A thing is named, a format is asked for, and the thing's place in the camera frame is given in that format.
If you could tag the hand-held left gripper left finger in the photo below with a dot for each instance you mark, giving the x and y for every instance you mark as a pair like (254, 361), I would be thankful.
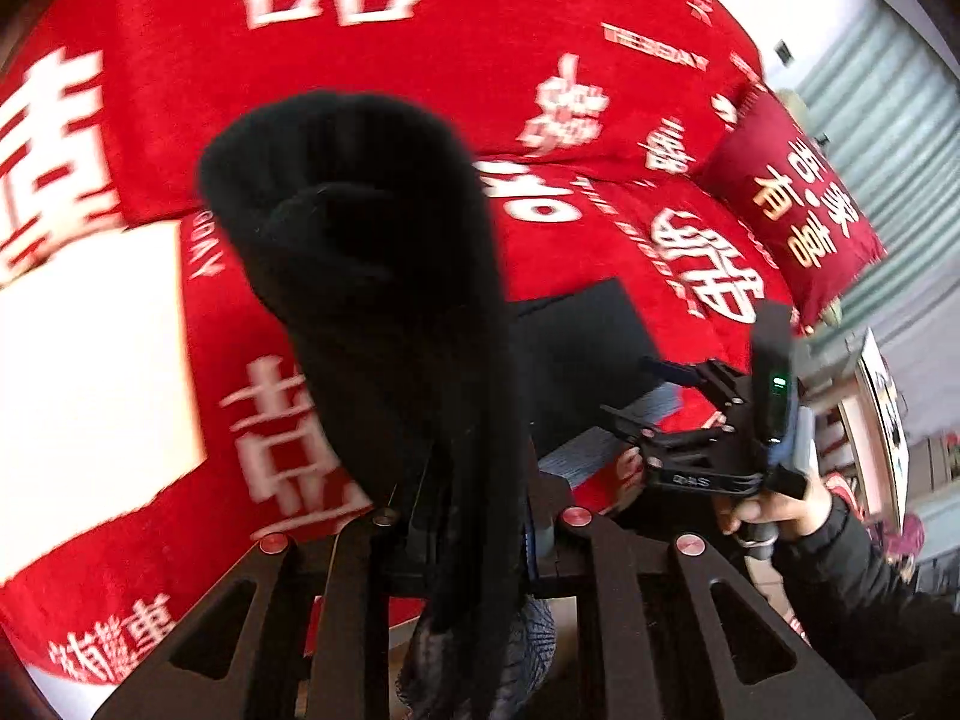
(352, 577)

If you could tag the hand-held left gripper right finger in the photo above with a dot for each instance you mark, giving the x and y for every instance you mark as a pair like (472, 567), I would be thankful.
(540, 540)

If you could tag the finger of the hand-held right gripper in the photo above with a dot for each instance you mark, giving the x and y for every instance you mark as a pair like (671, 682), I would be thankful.
(664, 371)
(626, 421)

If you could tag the black pants with grey lining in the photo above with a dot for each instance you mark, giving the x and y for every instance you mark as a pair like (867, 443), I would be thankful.
(360, 255)

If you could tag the person's right forearm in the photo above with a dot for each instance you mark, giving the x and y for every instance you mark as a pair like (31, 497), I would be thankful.
(870, 615)

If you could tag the person's right hand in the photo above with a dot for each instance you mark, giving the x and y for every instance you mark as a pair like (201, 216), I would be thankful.
(787, 514)

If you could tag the wooden nightstand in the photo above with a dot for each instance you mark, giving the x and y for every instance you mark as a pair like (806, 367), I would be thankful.
(862, 427)

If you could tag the magenta shoe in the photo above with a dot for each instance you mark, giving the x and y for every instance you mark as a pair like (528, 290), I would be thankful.
(904, 540)

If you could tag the red printed pillow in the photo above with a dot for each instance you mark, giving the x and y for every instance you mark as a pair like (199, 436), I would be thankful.
(795, 202)

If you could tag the grey-green curtain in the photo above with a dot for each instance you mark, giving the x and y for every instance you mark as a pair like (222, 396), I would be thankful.
(885, 135)

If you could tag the red printed blanket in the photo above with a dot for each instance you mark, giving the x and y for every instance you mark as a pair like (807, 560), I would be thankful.
(465, 37)

